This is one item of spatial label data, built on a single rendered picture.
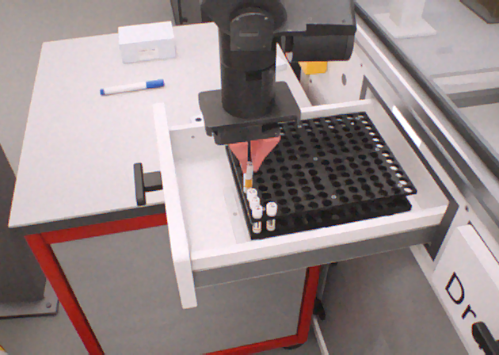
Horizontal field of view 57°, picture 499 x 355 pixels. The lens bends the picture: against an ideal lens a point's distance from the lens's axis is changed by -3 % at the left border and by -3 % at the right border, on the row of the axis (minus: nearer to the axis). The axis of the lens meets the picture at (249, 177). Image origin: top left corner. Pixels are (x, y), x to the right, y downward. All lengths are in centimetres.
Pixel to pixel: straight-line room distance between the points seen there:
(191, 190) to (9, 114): 189
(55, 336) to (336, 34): 135
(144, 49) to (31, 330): 95
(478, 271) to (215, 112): 33
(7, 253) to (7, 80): 146
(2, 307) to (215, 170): 113
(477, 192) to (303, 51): 26
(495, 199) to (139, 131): 65
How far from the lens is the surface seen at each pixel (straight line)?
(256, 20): 38
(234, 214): 65
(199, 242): 64
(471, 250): 57
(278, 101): 52
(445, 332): 74
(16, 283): 162
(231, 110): 49
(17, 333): 166
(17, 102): 259
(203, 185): 71
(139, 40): 114
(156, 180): 62
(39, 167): 93
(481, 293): 58
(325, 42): 45
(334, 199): 61
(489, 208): 56
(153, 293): 104
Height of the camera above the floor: 134
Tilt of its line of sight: 45 degrees down
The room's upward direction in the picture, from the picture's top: straight up
